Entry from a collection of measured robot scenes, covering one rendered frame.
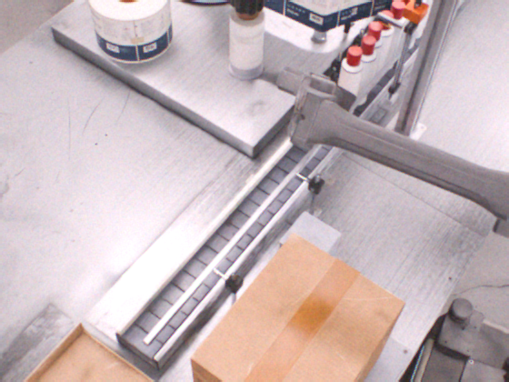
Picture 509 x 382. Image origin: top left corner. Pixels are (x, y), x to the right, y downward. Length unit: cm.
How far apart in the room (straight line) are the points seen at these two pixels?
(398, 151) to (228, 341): 43
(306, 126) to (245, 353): 39
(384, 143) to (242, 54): 84
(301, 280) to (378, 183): 56
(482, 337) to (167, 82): 122
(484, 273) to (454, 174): 170
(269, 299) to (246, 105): 70
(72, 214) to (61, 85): 41
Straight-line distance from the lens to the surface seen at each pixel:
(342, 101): 162
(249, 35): 172
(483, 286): 263
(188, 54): 189
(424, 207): 171
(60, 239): 164
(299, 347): 117
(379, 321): 121
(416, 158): 98
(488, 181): 98
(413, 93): 173
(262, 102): 178
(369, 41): 167
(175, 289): 149
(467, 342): 219
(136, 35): 181
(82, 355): 150
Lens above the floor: 221
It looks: 56 degrees down
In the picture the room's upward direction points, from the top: 9 degrees clockwise
